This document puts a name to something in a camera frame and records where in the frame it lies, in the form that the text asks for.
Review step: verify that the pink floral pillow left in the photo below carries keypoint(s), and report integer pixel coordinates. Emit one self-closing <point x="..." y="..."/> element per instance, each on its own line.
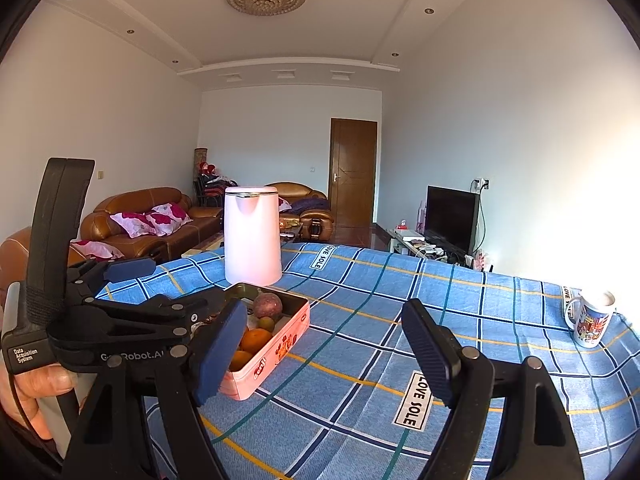
<point x="127" y="235"/>

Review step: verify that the pink tin box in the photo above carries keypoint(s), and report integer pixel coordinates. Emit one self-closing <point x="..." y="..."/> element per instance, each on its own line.
<point x="275" y="344"/>

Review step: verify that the brown wooden door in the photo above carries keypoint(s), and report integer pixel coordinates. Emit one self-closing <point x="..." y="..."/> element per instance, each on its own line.
<point x="352" y="171"/>

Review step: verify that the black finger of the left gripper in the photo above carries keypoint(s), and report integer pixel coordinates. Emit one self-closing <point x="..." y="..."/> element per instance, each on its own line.
<point x="198" y="307"/>

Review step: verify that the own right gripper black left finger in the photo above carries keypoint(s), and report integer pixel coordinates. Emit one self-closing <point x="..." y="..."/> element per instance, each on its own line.
<point x="112" y="439"/>

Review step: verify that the black television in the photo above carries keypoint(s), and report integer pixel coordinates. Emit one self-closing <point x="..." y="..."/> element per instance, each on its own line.
<point x="451" y="217"/>

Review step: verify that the orange fruit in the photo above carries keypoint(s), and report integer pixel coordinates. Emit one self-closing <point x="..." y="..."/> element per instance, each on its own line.
<point x="254" y="340"/>
<point x="239" y="360"/>

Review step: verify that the blue plaid tablecloth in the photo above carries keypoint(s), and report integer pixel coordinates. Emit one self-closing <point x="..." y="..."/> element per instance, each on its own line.
<point x="345" y="402"/>

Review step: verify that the purple round turnip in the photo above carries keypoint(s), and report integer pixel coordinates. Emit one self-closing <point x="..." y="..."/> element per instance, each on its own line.
<point x="267" y="305"/>

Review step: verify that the brown leather armchair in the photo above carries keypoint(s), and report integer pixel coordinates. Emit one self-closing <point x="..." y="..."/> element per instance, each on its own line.
<point x="307" y="207"/>

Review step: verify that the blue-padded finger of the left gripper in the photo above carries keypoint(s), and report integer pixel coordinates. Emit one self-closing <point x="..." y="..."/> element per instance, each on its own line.
<point x="88" y="278"/>

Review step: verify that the person's left hand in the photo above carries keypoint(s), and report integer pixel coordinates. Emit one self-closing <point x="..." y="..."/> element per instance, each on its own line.
<point x="53" y="380"/>

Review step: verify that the brown round fruit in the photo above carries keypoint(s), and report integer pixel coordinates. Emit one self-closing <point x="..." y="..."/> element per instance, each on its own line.
<point x="266" y="323"/>

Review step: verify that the low tv stand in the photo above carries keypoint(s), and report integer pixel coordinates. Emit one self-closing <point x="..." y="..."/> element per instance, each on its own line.
<point x="411" y="243"/>

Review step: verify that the cartoon printed white mug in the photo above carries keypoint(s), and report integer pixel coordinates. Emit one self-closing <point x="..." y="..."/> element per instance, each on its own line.
<point x="588" y="315"/>

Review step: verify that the pink electric kettle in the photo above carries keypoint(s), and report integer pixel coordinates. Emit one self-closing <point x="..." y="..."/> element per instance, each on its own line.
<point x="252" y="250"/>

